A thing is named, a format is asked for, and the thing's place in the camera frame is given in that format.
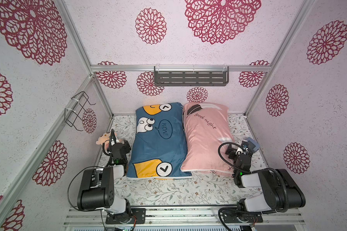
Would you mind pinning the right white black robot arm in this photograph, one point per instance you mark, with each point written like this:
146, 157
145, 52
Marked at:
279, 191

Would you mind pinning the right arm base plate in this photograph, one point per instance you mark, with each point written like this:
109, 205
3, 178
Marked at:
233, 216

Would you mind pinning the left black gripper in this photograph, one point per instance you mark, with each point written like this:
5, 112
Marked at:
126, 147

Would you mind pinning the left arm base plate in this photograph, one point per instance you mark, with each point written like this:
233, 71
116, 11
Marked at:
136, 216

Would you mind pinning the black wire wall rack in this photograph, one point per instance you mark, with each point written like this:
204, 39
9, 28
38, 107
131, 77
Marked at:
75, 113

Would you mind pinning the grey slotted wall shelf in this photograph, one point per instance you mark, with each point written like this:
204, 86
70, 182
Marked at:
192, 78

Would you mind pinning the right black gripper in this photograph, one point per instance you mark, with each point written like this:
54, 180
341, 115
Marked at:
241, 156

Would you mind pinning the blue grey small box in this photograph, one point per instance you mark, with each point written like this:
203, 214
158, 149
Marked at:
252, 145

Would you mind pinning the blue cartoon pillow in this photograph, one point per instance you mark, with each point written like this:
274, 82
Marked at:
160, 145

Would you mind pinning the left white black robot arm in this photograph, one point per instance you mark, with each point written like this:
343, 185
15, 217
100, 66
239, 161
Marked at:
97, 191

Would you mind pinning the pink good night pillow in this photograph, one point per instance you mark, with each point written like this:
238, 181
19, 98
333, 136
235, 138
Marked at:
206, 128

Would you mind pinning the pink plush bear toy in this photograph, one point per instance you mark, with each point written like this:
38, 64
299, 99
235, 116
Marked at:
104, 139

